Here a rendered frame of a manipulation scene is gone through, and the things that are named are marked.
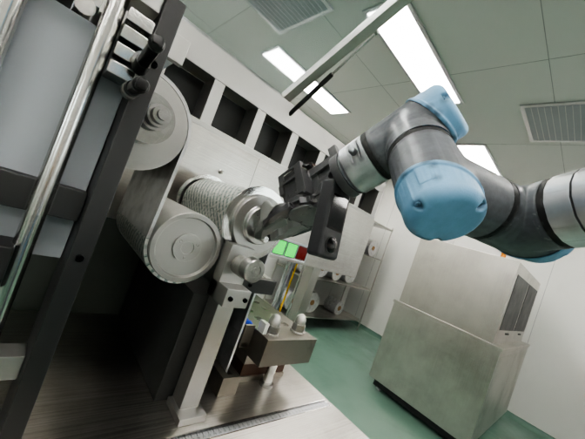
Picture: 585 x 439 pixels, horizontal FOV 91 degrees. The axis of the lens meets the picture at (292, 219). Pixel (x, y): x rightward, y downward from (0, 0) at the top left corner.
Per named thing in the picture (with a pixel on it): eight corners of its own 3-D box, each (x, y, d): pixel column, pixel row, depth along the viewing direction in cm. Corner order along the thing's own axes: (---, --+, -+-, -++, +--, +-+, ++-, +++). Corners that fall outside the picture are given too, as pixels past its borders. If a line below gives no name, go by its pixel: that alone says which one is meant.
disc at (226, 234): (211, 253, 51) (238, 175, 51) (210, 252, 52) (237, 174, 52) (272, 265, 61) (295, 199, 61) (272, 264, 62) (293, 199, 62)
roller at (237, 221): (225, 247, 52) (245, 187, 52) (176, 218, 71) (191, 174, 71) (272, 257, 59) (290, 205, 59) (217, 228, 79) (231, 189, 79)
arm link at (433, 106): (453, 98, 29) (432, 68, 35) (362, 158, 35) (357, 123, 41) (481, 148, 33) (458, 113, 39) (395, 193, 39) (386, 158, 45)
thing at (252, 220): (284, 218, 58) (266, 251, 57) (278, 215, 59) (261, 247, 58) (258, 199, 53) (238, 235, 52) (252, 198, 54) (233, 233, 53)
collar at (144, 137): (111, 129, 33) (131, 77, 34) (104, 130, 38) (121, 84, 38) (165, 152, 38) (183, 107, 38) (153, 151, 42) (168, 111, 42)
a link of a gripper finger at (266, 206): (254, 215, 56) (289, 193, 51) (257, 243, 53) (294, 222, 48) (241, 210, 54) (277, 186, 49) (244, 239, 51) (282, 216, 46)
